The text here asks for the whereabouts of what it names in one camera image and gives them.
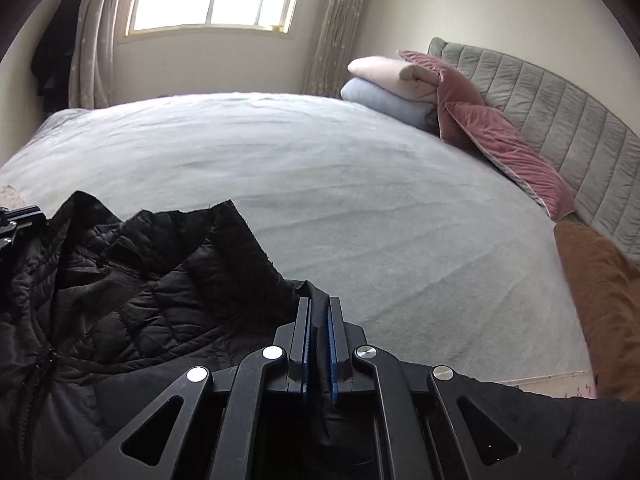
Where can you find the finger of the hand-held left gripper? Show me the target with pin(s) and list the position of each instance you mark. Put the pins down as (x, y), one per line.
(15, 217)

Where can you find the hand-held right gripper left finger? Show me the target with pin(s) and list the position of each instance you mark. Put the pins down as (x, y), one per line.
(303, 355)

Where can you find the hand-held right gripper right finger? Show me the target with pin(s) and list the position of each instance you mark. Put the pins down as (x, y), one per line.
(334, 355)

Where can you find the grey bed blanket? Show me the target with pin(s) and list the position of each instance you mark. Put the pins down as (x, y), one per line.
(310, 200)

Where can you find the dark hanging garment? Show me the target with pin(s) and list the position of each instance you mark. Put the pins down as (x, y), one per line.
(55, 55)

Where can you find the beige patterned curtain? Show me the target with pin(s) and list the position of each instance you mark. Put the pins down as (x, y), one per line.
(335, 25)
(92, 35)

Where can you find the folded light blue blanket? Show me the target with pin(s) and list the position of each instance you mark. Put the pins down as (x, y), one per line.
(385, 102)

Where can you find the pink velvet pillow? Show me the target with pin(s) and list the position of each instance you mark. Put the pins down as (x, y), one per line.
(450, 95)
(510, 155)

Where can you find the brown cushion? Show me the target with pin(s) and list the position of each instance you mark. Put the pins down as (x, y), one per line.
(602, 300)

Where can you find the folded cream blanket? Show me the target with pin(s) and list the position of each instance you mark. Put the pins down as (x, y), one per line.
(390, 76)

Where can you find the grey padded headboard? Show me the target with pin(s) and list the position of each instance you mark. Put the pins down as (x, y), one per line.
(560, 115)

